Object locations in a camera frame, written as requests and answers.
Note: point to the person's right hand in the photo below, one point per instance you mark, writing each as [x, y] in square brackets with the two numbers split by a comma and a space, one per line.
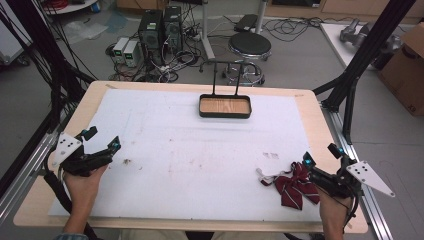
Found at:
[333, 208]

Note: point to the light wooden table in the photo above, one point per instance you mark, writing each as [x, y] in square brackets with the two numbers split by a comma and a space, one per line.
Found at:
[320, 110]

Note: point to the grey vacuum cleaner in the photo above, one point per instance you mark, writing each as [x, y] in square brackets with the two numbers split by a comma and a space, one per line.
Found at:
[360, 33]

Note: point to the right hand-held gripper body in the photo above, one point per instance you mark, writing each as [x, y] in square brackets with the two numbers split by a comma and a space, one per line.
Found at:
[346, 178]

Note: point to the flat black box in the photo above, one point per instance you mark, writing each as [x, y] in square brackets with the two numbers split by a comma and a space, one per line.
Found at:
[246, 22]

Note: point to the black metal frame post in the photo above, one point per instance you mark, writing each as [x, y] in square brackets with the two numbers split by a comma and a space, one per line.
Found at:
[370, 43]
[43, 50]

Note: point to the white floor board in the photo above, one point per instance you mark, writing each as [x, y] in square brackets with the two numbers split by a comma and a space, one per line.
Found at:
[333, 40]

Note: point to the aluminium frame rail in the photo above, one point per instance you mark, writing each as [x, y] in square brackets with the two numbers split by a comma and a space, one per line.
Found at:
[23, 176]
[373, 206]

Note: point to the black computer tower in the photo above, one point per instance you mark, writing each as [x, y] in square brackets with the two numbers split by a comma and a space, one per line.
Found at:
[150, 33]
[173, 28]

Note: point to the brown cardboard box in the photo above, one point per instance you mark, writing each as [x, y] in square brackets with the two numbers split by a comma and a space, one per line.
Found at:
[405, 76]

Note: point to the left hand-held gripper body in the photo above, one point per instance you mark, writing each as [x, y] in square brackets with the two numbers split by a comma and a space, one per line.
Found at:
[83, 163]

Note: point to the black rack with wooden tray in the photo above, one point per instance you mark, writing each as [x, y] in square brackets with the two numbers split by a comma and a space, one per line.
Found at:
[225, 106]

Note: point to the person's left hand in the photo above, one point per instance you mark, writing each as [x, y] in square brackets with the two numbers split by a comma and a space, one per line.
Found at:
[85, 186]

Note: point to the white table mat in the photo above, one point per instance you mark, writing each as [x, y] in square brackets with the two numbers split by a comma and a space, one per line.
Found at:
[200, 160]

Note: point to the black round stool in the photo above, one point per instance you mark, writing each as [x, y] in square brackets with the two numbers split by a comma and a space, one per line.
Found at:
[250, 45]

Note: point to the dark red striped bow tie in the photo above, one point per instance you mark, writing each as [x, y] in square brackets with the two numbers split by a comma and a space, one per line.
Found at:
[293, 188]

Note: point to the grey metal table leg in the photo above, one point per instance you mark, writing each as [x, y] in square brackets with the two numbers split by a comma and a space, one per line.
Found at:
[206, 30]

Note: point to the white power supply unit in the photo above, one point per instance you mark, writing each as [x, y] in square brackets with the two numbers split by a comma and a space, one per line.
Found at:
[120, 48]
[131, 53]

